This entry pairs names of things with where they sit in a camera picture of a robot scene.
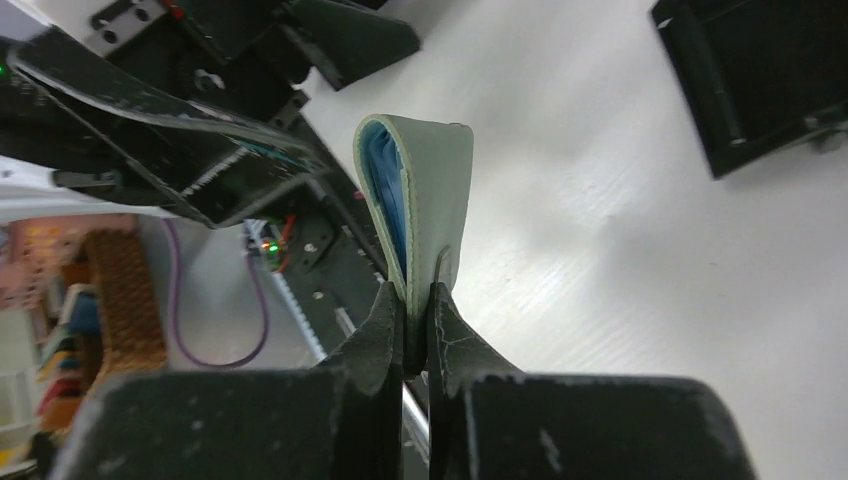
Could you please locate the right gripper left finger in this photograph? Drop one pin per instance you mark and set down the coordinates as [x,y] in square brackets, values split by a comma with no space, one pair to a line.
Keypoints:
[340,419]

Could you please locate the slotted grey cable duct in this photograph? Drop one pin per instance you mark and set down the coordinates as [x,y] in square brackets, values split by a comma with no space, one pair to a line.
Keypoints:
[253,228]

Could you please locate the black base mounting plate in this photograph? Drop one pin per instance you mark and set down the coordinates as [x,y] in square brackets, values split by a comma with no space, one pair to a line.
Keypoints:
[318,237]

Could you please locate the green leather card holder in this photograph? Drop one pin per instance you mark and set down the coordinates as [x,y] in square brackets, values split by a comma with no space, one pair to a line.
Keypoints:
[416,178]

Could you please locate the black plastic bin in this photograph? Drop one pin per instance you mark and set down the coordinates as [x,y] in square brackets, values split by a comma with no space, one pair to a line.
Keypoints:
[759,75]

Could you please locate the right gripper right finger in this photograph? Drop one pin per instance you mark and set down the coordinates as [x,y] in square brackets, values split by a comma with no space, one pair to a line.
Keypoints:
[492,420]

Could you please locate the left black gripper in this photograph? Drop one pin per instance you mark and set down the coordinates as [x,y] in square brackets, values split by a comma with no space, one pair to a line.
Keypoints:
[217,167]

